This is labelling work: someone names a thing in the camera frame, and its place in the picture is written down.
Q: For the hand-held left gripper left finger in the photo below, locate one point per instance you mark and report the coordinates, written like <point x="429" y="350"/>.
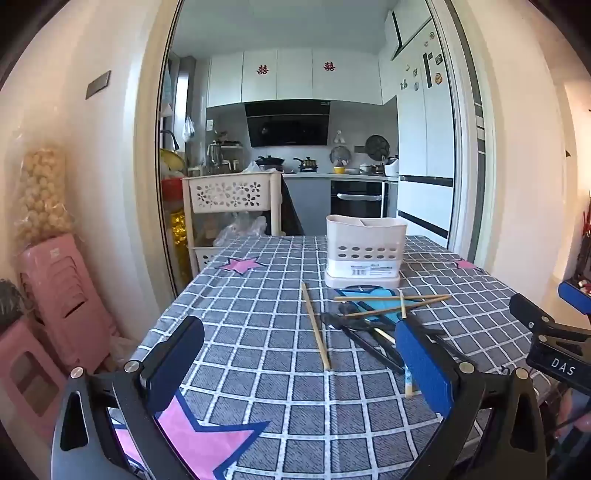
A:
<point x="178" y="355"/>

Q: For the metal kettle rack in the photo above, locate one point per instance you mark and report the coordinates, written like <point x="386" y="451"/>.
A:
<point x="224" y="154"/>

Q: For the dark metal spoon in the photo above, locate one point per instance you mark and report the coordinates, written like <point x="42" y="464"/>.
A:
<point x="369" y="350"/>
<point x="364" y="334"/>
<point x="431" y="331"/>

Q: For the white rice cooker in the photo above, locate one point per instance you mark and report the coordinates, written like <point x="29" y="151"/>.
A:
<point x="391" y="167"/>

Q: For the refrigerator magnets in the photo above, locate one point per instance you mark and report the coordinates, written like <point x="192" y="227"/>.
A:
<point x="427" y="69"/>

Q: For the white upper cabinets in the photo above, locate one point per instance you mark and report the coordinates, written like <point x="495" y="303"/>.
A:
<point x="295" y="78"/>

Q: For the hanging clear plastic bag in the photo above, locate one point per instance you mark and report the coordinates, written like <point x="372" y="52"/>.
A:
<point x="189" y="128"/>

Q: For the kitchen faucet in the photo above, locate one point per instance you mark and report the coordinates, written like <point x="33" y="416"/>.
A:
<point x="170" y="136"/>

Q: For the dark fuzzy item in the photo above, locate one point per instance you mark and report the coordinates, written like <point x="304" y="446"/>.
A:
<point x="11" y="304"/>

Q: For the black hanging bag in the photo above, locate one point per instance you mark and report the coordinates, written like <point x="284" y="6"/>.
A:
<point x="292" y="207"/>

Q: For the gold foil item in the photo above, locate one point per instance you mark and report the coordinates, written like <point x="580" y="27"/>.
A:
<point x="179" y="240"/>

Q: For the round grey pan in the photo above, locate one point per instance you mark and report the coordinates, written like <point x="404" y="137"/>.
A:
<point x="340" y="155"/>

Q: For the grey checked tablecloth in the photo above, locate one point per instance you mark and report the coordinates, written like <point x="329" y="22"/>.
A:
<point x="268" y="323"/>

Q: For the bag of pale balls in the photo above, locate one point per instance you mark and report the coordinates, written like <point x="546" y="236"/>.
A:
<point x="44" y="194"/>

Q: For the white plastic utensil holder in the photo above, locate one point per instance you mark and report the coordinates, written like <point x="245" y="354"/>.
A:
<point x="364" y="249"/>

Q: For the wall shelf with red items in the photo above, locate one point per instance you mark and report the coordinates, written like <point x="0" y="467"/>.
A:
<point x="587" y="240"/>

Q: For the pink plastic stool stack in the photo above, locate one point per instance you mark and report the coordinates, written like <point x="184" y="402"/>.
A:
<point x="60" y="286"/>

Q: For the white refrigerator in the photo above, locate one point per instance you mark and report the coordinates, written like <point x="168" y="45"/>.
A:
<point x="425" y="138"/>

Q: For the clear plastic bags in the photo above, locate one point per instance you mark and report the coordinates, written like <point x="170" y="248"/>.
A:
<point x="240" y="228"/>

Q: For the red container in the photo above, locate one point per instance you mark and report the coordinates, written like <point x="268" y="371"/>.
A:
<point x="173" y="194"/>

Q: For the white plastic bag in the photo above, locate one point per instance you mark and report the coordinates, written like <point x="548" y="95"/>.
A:
<point x="252" y="167"/>

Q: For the black range hood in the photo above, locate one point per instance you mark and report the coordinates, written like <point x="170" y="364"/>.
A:
<point x="286" y="122"/>

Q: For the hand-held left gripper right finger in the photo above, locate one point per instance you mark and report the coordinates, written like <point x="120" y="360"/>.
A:
<point x="425" y="364"/>

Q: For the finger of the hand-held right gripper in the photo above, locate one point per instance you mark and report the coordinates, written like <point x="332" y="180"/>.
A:
<point x="572" y="294"/>
<point x="526" y="308"/>

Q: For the yellow cooking pot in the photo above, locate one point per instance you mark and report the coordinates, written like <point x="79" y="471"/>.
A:
<point x="307" y="163"/>

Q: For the white storage trolley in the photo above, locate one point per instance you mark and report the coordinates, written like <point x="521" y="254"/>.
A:
<point x="231" y="191"/>

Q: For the round pan with holes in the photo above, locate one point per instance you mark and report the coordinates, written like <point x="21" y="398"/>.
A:
<point x="377" y="146"/>

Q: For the black wok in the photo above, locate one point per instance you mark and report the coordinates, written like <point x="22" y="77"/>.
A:
<point x="270" y="161"/>

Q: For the black built-in oven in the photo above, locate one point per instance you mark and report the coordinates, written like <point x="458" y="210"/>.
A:
<point x="358" y="198"/>

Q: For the grey kitchen counter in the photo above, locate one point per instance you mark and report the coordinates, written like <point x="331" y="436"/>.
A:
<point x="314" y="198"/>

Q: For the sliding door frame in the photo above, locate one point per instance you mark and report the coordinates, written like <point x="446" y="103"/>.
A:
<point x="147" y="138"/>

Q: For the dark wall switch plate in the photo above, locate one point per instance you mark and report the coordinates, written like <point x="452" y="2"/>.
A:
<point x="98" y="84"/>

